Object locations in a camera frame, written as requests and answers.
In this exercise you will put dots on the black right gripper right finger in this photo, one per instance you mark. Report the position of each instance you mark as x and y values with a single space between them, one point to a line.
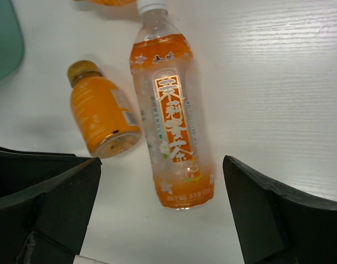
277 223

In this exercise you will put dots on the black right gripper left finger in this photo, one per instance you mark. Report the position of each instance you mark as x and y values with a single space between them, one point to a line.
47 222

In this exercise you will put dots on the orange juice bottle gold cap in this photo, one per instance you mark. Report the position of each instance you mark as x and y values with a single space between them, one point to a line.
102 111

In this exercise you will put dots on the orange label clear tea bottle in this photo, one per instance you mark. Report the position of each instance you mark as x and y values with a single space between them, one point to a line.
166 84

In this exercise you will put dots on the orange juice bottle barcode label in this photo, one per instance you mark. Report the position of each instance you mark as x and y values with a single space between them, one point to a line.
110 3

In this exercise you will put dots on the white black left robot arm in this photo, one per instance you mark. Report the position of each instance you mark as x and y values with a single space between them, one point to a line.
22 169

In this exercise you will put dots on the green plastic bin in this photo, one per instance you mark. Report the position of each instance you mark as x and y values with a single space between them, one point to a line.
11 40

